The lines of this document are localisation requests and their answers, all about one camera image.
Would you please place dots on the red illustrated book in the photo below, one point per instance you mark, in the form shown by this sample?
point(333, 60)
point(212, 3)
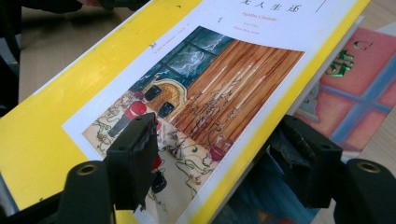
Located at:
point(358, 93)

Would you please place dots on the yellow book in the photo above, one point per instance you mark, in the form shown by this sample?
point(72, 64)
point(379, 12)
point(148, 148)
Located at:
point(77, 93)

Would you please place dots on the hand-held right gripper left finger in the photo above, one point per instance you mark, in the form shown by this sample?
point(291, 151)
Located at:
point(134, 161)

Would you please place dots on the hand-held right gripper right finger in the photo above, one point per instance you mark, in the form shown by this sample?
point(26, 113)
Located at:
point(314, 168)

